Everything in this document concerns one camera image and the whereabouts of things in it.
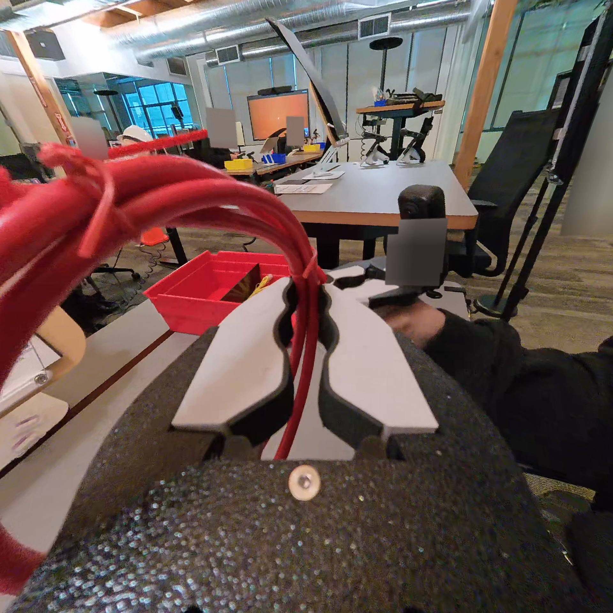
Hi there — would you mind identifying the mannequin head with hard hat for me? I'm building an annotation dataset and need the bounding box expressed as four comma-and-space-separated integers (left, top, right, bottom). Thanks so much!
116, 125, 155, 145

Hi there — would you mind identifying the standing desk with tools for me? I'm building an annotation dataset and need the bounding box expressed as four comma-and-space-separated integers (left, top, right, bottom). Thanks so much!
354, 86, 447, 167

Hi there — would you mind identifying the red ethernet cable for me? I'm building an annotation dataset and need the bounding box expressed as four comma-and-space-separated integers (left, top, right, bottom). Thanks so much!
0, 127, 329, 597

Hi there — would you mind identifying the person's right forearm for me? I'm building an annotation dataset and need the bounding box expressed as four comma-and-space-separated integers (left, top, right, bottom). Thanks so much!
423, 309, 602, 463

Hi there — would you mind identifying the black floor lamp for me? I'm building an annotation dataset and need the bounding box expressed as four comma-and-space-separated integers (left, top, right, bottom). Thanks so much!
368, 36, 404, 97

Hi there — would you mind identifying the printed instruction sheet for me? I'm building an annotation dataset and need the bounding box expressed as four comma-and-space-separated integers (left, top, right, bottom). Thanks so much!
0, 306, 88, 418

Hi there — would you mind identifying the wooden post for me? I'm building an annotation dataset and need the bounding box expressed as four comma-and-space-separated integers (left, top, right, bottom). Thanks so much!
451, 0, 521, 193

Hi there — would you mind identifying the black office chair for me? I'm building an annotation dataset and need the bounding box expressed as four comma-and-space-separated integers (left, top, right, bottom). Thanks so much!
447, 109, 562, 279

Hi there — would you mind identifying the white stand base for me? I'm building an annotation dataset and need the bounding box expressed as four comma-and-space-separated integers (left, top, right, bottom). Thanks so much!
0, 393, 71, 471

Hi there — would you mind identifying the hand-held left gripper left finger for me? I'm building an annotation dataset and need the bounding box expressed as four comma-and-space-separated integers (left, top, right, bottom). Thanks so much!
170, 277, 295, 448

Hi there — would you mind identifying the black tripod stand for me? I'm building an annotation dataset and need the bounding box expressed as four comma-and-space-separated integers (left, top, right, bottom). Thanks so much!
473, 5, 613, 320

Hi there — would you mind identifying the computer monitor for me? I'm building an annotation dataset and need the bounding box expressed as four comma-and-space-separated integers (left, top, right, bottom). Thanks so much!
246, 88, 313, 143

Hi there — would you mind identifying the silver air duct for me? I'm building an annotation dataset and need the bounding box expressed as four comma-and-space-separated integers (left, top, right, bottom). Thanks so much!
109, 0, 481, 64

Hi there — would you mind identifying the person's right hand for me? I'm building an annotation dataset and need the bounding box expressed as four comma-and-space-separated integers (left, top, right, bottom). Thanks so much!
384, 301, 447, 351

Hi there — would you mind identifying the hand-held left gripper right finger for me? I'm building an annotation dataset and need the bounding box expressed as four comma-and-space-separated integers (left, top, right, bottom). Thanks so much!
317, 283, 440, 449

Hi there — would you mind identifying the wood-top office desk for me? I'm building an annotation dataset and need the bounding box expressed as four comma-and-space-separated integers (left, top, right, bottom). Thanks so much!
224, 148, 325, 176

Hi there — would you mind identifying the white paper strip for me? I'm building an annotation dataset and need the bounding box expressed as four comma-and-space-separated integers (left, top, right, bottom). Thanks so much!
273, 182, 334, 196

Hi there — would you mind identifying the black bin divider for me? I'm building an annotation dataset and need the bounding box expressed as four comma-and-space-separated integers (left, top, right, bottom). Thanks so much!
219, 263, 262, 304

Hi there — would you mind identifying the red plastic bin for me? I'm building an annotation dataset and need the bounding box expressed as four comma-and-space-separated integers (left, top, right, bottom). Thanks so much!
143, 250, 299, 337

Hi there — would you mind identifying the yellow ethernet cable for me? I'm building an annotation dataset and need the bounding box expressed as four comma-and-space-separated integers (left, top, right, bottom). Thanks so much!
248, 273, 275, 301

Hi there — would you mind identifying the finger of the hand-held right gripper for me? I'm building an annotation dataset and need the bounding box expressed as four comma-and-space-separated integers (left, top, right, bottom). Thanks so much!
352, 279, 400, 308
327, 265, 370, 291

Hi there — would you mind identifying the white tablet stand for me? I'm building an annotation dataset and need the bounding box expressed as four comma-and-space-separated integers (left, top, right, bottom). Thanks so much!
301, 138, 353, 181

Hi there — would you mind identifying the grey wood-edged desk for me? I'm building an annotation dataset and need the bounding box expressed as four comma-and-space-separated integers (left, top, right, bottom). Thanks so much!
272, 160, 481, 270

